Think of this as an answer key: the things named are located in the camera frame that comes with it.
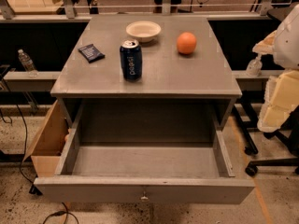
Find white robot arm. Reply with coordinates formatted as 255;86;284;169
252;5;299;133

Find white bowl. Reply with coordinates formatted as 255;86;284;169
126;21;161;43

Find black floor cable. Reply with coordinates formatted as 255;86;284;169
0;77;80;224

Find dark blue snack packet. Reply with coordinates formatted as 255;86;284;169
78;44;105;63

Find metal drawer handle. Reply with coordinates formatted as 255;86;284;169
140;191;150;203

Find black office chair base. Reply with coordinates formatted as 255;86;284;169
232;93;299;177

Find open grey top drawer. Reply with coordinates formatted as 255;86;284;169
35;105;254;204

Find grey cabinet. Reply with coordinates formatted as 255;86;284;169
51;15;241;129

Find orange fruit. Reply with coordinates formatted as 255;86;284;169
177;32;197;55

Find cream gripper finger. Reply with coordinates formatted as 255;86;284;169
252;31;277;55
257;70;299;133

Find blue pepsi can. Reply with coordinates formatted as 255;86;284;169
120;39;142;81

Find clear water bottle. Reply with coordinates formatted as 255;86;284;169
18;49;38;78

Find cardboard box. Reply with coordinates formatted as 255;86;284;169
23;101;68;177

